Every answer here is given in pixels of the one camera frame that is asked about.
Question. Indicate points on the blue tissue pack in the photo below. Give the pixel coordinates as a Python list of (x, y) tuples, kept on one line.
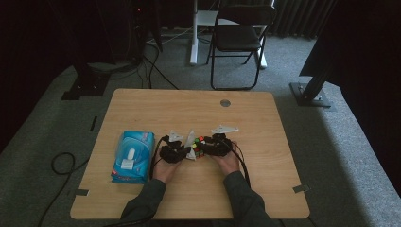
[(134, 157)]

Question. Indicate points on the person's right hand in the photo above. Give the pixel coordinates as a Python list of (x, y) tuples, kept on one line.
[(228, 164)]

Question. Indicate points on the grey tape strip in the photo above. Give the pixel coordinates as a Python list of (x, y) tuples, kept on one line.
[(301, 188), (81, 192)]

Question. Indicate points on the multicoloured puzzle cube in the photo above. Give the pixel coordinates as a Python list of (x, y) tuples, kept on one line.
[(198, 147)]

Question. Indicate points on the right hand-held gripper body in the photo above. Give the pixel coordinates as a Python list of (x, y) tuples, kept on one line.
[(220, 147)]

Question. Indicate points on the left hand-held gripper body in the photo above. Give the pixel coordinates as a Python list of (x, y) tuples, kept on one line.
[(171, 153)]

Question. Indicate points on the black stand with bolted base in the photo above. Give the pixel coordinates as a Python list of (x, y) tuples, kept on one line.
[(310, 94)]

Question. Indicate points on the person's left hand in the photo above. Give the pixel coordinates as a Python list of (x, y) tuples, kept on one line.
[(165, 171)]

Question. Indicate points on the white tissue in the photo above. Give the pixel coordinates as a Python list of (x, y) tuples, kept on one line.
[(190, 145)]

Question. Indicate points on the black folding chair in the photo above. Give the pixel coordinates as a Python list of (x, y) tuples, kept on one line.
[(236, 38)]

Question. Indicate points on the round grey table grommet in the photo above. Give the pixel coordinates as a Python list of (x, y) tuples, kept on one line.
[(225, 103)]

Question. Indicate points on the dark curtain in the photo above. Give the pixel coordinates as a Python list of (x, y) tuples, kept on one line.
[(299, 15)]

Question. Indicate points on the black tape strip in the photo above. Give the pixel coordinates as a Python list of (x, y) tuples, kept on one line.
[(93, 123)]

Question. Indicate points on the black stand with flat base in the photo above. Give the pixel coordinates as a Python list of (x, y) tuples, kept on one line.
[(86, 83)]

